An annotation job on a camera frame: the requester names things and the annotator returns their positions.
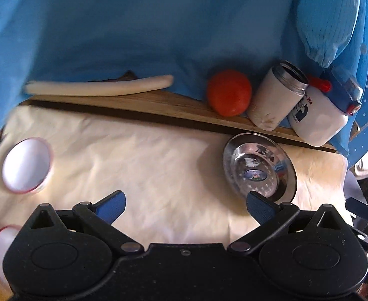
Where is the floral red-rimmed white bowl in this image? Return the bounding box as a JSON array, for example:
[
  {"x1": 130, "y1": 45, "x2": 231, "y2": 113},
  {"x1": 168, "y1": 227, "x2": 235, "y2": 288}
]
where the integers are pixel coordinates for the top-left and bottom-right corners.
[{"x1": 1, "y1": 137, "x2": 54, "y2": 194}]

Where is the cream paper table cover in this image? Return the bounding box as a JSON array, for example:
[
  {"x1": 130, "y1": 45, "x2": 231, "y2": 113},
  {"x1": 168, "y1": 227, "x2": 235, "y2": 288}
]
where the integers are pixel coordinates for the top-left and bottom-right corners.
[{"x1": 0, "y1": 103, "x2": 350, "y2": 301}]

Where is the white bottle blue cap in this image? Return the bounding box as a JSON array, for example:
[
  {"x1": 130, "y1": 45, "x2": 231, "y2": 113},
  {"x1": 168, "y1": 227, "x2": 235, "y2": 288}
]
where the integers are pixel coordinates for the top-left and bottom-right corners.
[{"x1": 287, "y1": 67, "x2": 363, "y2": 147}]

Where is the orange fruit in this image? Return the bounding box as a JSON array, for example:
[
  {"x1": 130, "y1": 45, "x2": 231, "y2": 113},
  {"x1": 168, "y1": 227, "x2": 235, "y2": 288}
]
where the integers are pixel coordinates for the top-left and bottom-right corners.
[{"x1": 206, "y1": 69, "x2": 252, "y2": 118}]

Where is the white rolled paper tube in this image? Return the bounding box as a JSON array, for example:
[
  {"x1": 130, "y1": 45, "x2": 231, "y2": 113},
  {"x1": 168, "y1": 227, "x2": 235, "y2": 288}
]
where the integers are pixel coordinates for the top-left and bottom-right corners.
[{"x1": 24, "y1": 75, "x2": 174, "y2": 97}]

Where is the white steel thermos cup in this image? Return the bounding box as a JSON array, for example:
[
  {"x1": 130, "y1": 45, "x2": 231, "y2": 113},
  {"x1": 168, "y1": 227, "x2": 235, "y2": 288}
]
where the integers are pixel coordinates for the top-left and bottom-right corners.
[{"x1": 247, "y1": 60, "x2": 309, "y2": 131}]

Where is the wooden shelf board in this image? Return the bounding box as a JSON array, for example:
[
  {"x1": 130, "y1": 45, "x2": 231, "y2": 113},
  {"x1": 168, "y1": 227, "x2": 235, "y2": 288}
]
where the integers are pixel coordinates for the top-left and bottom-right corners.
[{"x1": 21, "y1": 90, "x2": 338, "y2": 153}]

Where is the blue cloth backdrop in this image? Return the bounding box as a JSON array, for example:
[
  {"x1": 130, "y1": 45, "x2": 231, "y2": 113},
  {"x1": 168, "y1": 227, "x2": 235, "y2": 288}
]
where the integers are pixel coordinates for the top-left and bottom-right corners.
[{"x1": 0, "y1": 0, "x2": 368, "y2": 151}]

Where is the blue hanging sleeve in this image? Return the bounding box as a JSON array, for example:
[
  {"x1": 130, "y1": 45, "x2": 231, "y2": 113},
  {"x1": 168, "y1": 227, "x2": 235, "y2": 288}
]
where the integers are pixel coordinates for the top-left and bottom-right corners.
[{"x1": 296, "y1": 0, "x2": 362, "y2": 68}]

